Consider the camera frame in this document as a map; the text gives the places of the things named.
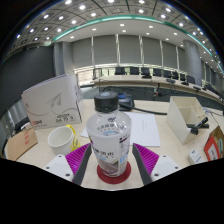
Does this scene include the white cup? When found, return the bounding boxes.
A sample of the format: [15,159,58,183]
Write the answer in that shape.
[47,124,81,157]

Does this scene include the open cardboard box red label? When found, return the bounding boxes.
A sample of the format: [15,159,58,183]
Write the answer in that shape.
[203,125,224,162]

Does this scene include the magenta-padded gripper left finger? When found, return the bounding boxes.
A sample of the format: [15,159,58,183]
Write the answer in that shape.
[43,142,93,186]

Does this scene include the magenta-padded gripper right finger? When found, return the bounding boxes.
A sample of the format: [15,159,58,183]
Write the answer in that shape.
[131,142,183,186]

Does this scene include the white copy paper carton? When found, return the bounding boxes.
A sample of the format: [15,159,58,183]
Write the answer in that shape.
[21,73,84,130]

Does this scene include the black conference microphone unit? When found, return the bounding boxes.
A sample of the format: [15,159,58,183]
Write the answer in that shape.
[116,92,136,112]

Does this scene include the row of black office chairs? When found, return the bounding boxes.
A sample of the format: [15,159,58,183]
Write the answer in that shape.
[93,65,201,86]

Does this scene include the black power adapter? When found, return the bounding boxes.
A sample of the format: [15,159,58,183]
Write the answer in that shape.
[13,116,31,133]

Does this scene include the long curved conference desk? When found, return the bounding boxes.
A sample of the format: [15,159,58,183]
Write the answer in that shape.
[90,74,224,104]

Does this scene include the beige open organizer box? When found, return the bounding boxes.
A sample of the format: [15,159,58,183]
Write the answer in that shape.
[165,95,209,145]

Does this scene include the ceiling lights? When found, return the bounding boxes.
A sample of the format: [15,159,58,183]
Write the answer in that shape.
[13,0,224,68]

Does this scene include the white printed paper sheet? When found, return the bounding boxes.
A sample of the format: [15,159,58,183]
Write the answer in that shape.
[79,111,161,148]

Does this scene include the flat brown cardboard envelope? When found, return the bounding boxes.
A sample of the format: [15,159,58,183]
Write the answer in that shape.
[3,127,39,162]

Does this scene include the flat round red coaster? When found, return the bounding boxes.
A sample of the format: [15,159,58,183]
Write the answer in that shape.
[96,161,132,185]

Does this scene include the clear plastic water bottle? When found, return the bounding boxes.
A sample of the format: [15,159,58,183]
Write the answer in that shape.
[86,90,133,178]

